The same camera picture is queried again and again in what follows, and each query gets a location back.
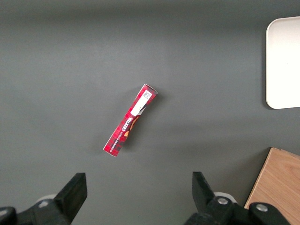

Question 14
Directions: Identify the wooden drawer cabinet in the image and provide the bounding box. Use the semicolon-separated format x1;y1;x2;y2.
243;147;300;225

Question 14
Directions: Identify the red cookie box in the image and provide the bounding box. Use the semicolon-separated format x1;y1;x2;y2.
103;83;158;158

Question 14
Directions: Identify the cream plastic tray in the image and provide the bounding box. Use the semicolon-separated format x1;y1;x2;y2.
266;16;300;110

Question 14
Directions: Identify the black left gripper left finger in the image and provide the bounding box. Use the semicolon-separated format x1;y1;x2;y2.
0;172;88;225

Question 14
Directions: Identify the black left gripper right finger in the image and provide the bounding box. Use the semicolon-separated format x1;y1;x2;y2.
184;172;291;225

